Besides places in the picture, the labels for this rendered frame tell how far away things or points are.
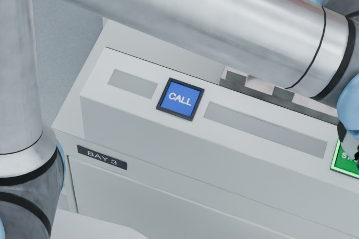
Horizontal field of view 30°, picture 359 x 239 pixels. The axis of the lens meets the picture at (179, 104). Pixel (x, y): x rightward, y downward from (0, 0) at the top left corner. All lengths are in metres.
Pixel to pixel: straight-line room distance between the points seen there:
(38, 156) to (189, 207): 0.45
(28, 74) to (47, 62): 1.45
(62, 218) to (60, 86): 1.11
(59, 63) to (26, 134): 1.41
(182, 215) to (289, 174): 0.32
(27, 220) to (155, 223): 0.57
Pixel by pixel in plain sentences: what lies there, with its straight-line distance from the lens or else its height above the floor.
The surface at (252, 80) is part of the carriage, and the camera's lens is 1.11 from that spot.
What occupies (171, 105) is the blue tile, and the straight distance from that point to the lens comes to 0.97.
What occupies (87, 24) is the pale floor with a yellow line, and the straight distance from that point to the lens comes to 2.26.
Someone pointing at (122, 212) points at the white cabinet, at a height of 0.56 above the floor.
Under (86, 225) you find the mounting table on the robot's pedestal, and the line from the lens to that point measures 1.04.
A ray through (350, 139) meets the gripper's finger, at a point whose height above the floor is 1.03.
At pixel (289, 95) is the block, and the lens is 1.08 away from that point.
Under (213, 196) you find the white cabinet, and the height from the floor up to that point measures 0.78.
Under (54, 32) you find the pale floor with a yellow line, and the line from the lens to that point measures 2.25.
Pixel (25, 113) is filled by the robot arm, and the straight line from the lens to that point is 0.76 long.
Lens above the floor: 1.80
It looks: 59 degrees down
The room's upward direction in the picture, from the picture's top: 7 degrees clockwise
